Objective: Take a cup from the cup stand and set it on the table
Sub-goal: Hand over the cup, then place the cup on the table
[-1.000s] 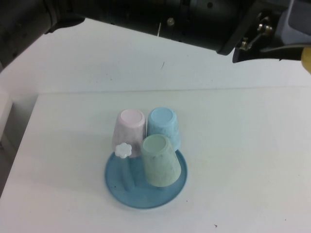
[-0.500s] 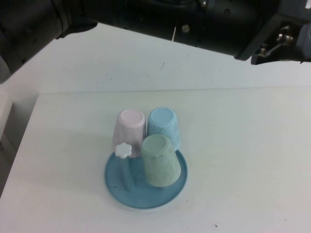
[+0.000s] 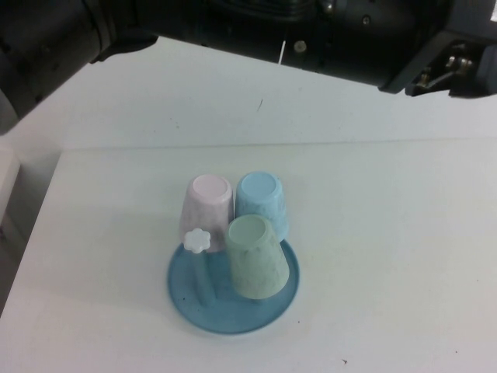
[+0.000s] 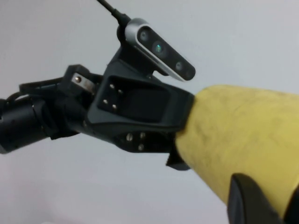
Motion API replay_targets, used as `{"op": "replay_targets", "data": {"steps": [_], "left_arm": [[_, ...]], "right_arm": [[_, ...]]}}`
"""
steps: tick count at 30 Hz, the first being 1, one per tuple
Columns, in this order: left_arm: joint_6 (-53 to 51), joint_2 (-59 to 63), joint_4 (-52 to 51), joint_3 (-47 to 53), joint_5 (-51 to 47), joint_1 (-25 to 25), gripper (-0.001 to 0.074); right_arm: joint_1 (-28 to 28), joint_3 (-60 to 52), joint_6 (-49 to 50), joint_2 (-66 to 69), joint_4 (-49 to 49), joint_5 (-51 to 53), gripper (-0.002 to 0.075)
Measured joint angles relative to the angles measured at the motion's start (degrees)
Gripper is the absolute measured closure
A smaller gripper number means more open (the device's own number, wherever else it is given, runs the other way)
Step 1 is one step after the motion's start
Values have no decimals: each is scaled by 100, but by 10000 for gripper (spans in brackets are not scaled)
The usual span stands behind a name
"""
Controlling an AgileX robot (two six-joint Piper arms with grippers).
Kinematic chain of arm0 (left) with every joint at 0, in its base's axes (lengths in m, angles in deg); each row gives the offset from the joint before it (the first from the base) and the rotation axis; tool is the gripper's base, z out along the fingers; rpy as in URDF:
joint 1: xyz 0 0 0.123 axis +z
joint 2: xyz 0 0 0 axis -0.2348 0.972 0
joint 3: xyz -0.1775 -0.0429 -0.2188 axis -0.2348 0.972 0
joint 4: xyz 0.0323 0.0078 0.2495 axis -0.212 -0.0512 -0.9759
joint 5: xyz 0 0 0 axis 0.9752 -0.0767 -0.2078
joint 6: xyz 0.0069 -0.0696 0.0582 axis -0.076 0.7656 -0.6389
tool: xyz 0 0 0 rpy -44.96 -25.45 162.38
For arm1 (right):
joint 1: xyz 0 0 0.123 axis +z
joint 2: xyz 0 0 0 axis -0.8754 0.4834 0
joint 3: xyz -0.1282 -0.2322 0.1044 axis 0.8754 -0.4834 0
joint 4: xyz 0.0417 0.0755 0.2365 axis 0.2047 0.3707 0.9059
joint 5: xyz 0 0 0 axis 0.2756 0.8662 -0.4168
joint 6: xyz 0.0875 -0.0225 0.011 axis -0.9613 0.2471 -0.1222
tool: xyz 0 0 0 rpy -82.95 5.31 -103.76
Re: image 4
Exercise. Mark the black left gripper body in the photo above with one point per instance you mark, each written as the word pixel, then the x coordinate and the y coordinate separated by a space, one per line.
pixel 140 109

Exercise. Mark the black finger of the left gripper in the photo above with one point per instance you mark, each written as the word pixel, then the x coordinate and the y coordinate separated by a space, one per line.
pixel 177 163

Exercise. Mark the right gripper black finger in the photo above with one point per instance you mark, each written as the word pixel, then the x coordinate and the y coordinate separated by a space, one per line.
pixel 247 203

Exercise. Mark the yellow plastic cup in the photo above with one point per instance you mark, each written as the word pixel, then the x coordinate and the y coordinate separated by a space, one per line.
pixel 245 130

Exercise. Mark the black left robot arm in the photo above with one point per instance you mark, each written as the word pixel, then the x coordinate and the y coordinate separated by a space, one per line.
pixel 28 123

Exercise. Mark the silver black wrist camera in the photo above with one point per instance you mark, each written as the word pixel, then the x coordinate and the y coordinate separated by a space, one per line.
pixel 161 50

